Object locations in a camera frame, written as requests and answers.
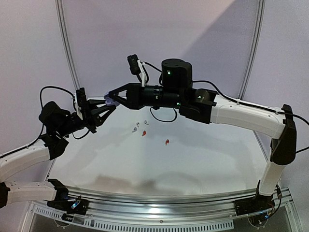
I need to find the front aluminium rail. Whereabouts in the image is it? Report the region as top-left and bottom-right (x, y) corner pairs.
(68, 187), (255, 218)

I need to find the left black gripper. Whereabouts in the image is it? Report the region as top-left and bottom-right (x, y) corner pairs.
(56, 99), (115, 137)

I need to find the right aluminium frame post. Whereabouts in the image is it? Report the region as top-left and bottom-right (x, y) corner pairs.
(238, 0), (266, 99)

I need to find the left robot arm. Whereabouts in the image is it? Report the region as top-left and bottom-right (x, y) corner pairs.
(0, 100), (118, 212)

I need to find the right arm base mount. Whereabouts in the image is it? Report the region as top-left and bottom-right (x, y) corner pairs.
(234, 195), (275, 216)

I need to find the left aluminium frame post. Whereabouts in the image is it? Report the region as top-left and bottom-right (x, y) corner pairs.
(55, 0), (81, 90)

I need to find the purple charging case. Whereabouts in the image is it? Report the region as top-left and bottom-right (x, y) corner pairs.
(104, 92), (120, 107)

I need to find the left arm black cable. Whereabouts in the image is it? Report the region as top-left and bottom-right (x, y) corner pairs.
(40, 86), (75, 114)

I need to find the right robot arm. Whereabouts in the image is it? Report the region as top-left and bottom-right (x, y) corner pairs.
(104, 56), (297, 211)

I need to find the aluminium frame post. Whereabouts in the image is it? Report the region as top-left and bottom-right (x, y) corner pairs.
(238, 0), (266, 99)
(55, 0), (81, 90)

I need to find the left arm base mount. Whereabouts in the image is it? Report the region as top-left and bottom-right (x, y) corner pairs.
(47, 194), (90, 215)

